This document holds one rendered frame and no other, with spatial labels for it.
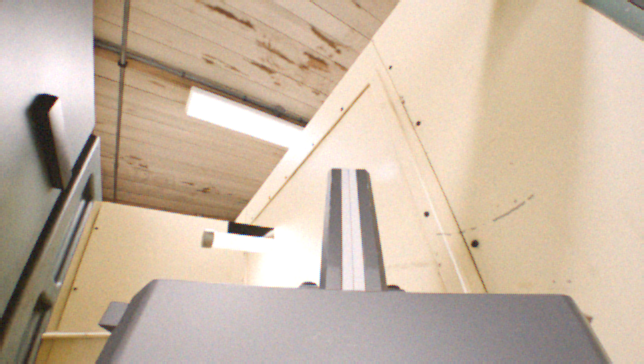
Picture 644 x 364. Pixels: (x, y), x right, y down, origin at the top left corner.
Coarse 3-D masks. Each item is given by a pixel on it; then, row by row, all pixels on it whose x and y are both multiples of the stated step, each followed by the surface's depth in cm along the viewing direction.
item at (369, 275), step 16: (352, 176) 11; (368, 176) 11; (352, 192) 10; (368, 192) 10; (352, 208) 9; (368, 208) 9; (352, 224) 8; (368, 224) 8; (352, 240) 8; (368, 240) 8; (352, 256) 8; (368, 256) 7; (368, 272) 7; (384, 272) 7; (368, 288) 7; (384, 288) 7; (400, 288) 8
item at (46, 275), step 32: (96, 160) 102; (64, 192) 82; (96, 192) 115; (64, 224) 82; (32, 256) 69; (64, 256) 97; (32, 288) 67; (0, 320) 59; (32, 320) 82; (0, 352) 57; (32, 352) 79
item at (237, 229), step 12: (228, 228) 88; (240, 228) 91; (252, 228) 93; (264, 228) 96; (204, 240) 80; (216, 240) 83; (228, 240) 85; (240, 240) 87; (252, 240) 89; (264, 240) 92
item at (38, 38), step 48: (0, 0) 35; (48, 0) 46; (0, 48) 38; (48, 48) 51; (0, 96) 41; (48, 96) 54; (0, 144) 44; (48, 144) 59; (0, 192) 47; (48, 192) 70; (0, 240) 51; (0, 288) 55
